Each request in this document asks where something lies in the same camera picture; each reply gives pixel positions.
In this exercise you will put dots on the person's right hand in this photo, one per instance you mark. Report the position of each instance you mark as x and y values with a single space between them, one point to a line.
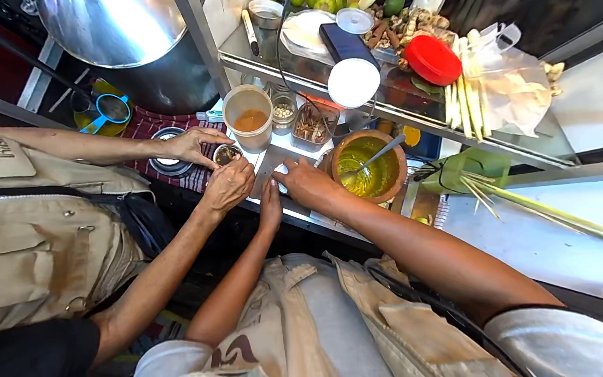
312 186

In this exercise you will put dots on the person's left hand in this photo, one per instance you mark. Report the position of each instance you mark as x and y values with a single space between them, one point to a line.
270 212

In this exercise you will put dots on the round metal tin, white inside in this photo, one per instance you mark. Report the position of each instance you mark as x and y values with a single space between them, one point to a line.
165 166

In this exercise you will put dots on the long green stalks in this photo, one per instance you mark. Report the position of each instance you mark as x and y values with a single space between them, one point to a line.
547 210

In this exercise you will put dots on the pile of green limes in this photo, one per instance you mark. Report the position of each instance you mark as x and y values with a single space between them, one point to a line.
327 4

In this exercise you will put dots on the person's left fingers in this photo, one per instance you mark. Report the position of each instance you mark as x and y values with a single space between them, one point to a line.
272 189

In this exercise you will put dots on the metal spoon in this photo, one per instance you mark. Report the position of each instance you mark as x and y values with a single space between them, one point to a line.
382 150

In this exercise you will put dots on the red checkered cloth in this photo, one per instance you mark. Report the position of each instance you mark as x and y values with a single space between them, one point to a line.
142 125

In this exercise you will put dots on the large steel pot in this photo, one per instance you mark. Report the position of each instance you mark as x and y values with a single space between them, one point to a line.
123 57

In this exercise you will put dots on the glass jar with pale nuts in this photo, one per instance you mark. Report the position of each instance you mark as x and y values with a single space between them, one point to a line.
283 112

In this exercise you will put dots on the grey metal tray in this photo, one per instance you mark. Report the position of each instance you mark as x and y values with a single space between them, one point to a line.
262 173

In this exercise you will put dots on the small white object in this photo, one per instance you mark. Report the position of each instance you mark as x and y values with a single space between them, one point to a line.
281 169

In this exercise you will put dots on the blue plastic strainer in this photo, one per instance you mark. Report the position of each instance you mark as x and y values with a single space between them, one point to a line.
112 108

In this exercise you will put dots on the clear round plastic lid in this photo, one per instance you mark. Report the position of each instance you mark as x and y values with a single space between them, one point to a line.
355 21

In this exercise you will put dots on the person's right forearm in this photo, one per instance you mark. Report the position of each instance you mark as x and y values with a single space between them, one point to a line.
427 248

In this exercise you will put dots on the pile of ginger roots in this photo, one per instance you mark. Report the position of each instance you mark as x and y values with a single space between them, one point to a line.
416 25

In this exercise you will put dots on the dark blue rectangular phone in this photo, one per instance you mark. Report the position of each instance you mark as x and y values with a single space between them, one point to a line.
346 44

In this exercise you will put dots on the black rod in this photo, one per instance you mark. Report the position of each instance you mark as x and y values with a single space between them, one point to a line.
24 53

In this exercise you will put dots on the plastic tub with orange powder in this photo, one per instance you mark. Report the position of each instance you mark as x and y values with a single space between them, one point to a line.
249 120

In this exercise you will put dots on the yellow round bowl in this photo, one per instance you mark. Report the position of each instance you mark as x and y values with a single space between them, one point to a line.
123 123

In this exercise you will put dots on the white marker with black cap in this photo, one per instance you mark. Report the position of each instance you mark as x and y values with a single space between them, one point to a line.
250 31

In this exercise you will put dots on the brown clay mortar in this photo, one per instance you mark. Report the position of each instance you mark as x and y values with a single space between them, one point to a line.
399 175

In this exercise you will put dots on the translucent plastic bag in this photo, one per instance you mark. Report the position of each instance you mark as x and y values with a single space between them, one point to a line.
521 94

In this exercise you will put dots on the bundle of lemongrass stalks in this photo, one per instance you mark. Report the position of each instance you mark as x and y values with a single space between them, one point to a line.
469 99

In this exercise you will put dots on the blue and white tube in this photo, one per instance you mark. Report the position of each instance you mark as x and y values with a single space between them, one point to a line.
210 116

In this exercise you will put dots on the square container with brown spices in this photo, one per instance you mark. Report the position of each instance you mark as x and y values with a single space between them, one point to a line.
313 125

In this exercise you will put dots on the small jar with dark contents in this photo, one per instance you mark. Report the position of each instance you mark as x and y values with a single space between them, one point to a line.
223 155

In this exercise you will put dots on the glass shelf with metal frame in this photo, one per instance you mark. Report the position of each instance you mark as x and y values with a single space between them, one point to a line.
406 107

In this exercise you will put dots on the dark blue tray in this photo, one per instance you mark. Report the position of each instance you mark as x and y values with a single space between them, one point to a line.
428 146

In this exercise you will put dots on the red round plastic lid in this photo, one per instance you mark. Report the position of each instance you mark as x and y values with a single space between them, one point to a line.
433 59

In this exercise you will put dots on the person's right fingers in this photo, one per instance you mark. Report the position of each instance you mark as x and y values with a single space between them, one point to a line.
291 170

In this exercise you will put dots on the green translucent plastic wrapper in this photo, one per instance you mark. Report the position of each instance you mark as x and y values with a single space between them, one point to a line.
474 170

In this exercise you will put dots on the person's left forearm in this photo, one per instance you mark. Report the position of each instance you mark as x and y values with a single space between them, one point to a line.
236 285

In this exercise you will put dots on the white round plastic lid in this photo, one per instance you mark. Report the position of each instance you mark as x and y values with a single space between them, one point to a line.
354 82

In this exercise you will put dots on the round glass jar with lid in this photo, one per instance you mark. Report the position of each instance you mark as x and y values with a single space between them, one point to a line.
266 14

